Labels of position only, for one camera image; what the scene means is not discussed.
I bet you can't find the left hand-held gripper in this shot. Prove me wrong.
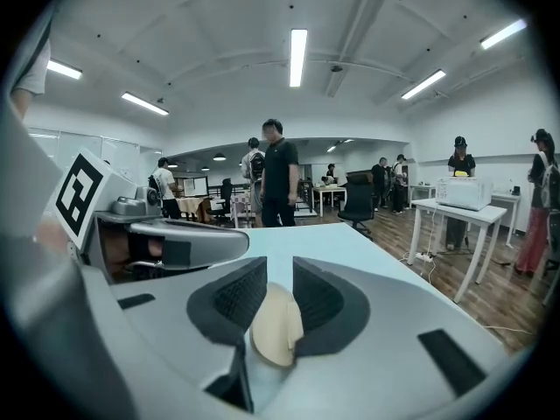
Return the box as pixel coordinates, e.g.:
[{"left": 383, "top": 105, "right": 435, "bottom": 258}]
[{"left": 54, "top": 146, "right": 251, "bottom": 280}]

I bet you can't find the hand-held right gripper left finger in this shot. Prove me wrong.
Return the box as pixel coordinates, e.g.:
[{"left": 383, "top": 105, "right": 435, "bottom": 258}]
[{"left": 107, "top": 255, "right": 269, "bottom": 392}]

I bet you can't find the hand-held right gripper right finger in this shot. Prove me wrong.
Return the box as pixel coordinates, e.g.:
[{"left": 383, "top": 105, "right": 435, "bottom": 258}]
[{"left": 251, "top": 255, "right": 531, "bottom": 420}]

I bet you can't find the beige glasses case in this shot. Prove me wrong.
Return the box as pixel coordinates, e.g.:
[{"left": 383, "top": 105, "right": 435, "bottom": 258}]
[{"left": 248, "top": 281, "right": 306, "bottom": 369}]

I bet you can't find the person's left hand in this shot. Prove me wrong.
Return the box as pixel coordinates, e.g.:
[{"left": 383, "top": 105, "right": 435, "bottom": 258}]
[{"left": 99, "top": 226, "right": 165, "bottom": 278}]

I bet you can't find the table with yellow cloth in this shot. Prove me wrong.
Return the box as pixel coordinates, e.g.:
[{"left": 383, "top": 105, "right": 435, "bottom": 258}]
[{"left": 175, "top": 195, "right": 213, "bottom": 223}]

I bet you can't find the black office chair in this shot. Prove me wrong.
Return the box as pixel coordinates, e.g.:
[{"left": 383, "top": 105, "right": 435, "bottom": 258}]
[
  {"left": 337, "top": 170, "right": 377, "bottom": 237},
  {"left": 207, "top": 178, "right": 234, "bottom": 223}
]

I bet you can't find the table with checkered cloth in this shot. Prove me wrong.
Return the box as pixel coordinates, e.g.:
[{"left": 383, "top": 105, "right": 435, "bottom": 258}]
[{"left": 228, "top": 193, "right": 254, "bottom": 228}]

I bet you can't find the white table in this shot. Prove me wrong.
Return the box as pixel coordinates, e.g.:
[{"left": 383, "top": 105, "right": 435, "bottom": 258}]
[
  {"left": 408, "top": 184, "right": 438, "bottom": 210},
  {"left": 407, "top": 198, "right": 508, "bottom": 305},
  {"left": 488, "top": 192, "right": 522, "bottom": 248},
  {"left": 311, "top": 185, "right": 349, "bottom": 218}
]

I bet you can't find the long ceiling light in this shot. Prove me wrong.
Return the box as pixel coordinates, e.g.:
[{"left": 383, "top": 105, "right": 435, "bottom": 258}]
[
  {"left": 121, "top": 91, "right": 170, "bottom": 116},
  {"left": 45, "top": 59, "right": 83, "bottom": 81},
  {"left": 289, "top": 28, "right": 309, "bottom": 88},
  {"left": 401, "top": 68, "right": 447, "bottom": 101},
  {"left": 479, "top": 18, "right": 529, "bottom": 51}
]

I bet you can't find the white microwave oven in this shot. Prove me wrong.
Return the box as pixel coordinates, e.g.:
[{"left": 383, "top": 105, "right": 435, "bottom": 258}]
[{"left": 434, "top": 175, "right": 494, "bottom": 212}]

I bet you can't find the person's grey t-shirt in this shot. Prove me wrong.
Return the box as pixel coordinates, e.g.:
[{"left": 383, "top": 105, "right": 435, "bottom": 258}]
[{"left": 11, "top": 13, "right": 53, "bottom": 96}]

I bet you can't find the white power cable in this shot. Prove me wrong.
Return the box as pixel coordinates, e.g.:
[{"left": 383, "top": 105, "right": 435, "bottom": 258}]
[{"left": 398, "top": 201, "right": 443, "bottom": 286}]

